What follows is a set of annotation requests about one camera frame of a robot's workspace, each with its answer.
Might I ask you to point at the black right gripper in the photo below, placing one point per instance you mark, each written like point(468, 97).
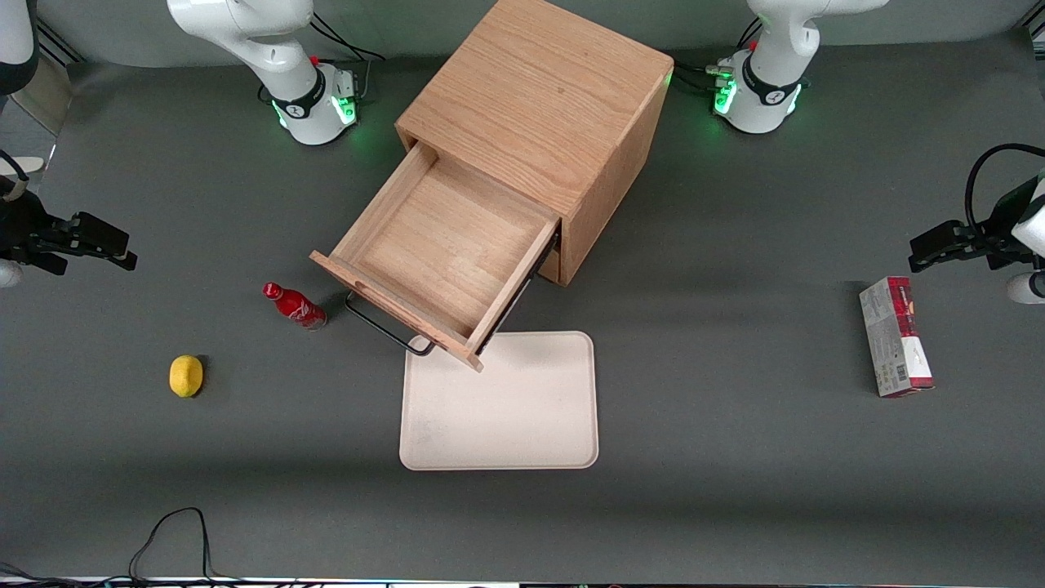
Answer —
point(26, 230)

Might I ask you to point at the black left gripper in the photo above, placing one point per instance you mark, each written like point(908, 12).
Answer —
point(999, 231)

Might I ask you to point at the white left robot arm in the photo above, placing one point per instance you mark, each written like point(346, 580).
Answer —
point(767, 106)

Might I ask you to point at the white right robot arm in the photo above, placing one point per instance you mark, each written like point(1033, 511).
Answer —
point(269, 41)

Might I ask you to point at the wooden drawer cabinet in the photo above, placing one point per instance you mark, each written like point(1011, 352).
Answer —
point(539, 98)

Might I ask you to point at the red plaid carton box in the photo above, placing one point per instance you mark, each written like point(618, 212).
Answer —
point(890, 343)

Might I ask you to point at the beige plastic chair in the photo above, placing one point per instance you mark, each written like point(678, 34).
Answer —
point(45, 102)

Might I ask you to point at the yellow lemon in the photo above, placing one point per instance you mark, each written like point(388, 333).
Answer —
point(186, 376)

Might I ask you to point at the red cola bottle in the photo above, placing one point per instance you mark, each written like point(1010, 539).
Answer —
point(295, 306)

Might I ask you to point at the beige plastic tray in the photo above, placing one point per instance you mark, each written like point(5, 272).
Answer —
point(498, 408)

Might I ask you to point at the aluminium frame rail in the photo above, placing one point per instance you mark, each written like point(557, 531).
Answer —
point(1037, 31)
point(61, 51)

